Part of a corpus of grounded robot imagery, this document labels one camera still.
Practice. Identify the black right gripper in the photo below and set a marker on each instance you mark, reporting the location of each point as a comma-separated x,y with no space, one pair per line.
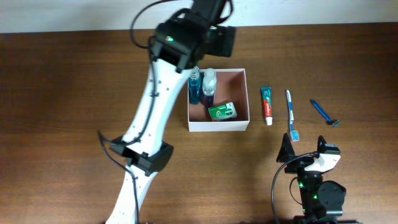
285,154

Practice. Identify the blue white toothbrush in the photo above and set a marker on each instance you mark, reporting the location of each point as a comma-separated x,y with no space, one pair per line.
294,134

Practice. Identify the blue disposable razor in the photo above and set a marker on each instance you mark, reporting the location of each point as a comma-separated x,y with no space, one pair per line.
329,121

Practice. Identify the teal mouthwash bottle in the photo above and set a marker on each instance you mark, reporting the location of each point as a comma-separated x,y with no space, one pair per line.
194,86

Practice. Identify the purple hand sanitizer bottle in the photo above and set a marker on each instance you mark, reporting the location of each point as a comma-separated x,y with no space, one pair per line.
209,87

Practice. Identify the green red toothpaste tube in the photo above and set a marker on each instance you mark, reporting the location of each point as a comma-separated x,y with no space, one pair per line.
267,105

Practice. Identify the green soap box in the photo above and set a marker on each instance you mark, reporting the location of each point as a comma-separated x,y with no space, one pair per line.
223,112

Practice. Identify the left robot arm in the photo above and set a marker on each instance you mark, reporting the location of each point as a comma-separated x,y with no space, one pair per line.
175,48

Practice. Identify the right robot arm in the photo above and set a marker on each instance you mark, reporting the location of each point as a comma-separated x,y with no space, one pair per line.
321,200

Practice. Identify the white open cardboard box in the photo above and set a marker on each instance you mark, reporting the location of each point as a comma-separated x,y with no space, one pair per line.
231,87

